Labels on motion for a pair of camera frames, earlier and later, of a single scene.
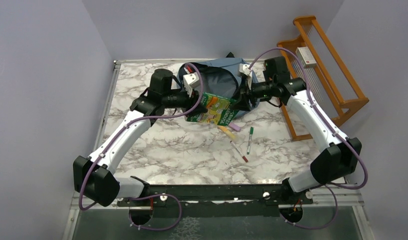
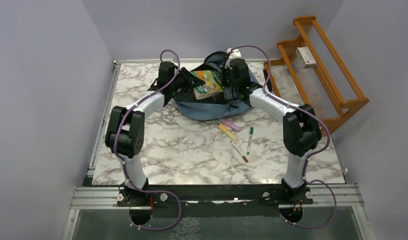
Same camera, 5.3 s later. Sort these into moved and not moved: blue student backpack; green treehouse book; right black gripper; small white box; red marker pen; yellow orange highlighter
Moved: right black gripper; green treehouse book
Not moved: blue student backpack; small white box; yellow orange highlighter; red marker pen
